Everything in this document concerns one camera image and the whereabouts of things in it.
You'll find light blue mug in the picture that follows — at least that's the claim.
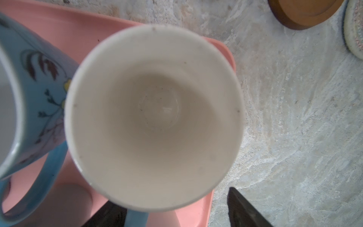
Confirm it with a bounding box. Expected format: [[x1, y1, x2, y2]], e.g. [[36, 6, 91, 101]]
[[65, 25, 244, 227]]

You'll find pink silicone tray mat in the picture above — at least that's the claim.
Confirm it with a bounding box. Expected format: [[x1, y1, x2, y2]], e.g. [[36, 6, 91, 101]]
[[1, 1, 236, 227]]

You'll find blue floral mug middle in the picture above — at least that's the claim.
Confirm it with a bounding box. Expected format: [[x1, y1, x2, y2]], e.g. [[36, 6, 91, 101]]
[[1, 14, 78, 227]]

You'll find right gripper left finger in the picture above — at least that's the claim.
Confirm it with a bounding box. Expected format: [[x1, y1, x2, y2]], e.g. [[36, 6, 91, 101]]
[[82, 201, 127, 227]]

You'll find brown wooden coaster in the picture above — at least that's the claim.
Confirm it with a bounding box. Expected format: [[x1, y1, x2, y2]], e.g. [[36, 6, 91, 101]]
[[268, 0, 343, 30]]

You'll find multicolour woven round coaster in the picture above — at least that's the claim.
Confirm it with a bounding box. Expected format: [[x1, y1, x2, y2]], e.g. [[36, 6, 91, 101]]
[[343, 0, 363, 60]]

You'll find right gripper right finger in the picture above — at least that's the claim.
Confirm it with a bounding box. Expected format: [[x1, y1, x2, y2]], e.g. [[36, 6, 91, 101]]
[[227, 187, 273, 227]]

